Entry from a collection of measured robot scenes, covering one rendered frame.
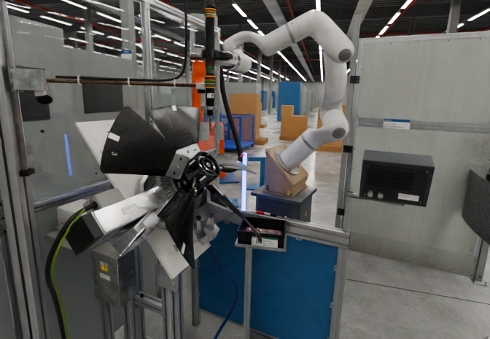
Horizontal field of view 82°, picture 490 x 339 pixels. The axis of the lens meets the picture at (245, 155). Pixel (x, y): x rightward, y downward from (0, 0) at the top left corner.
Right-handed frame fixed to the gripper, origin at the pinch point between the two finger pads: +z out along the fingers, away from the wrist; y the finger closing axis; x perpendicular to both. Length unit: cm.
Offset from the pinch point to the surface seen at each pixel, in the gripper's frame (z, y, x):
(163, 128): 5.9, 18.6, -29.2
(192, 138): 3.5, 6.3, -32.8
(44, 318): 38, 57, -109
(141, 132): 28.4, 8.8, -27.9
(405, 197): -32, -75, -55
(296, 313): -36, -32, -130
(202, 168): 14.5, -5.6, -41.1
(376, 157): -31, -63, -39
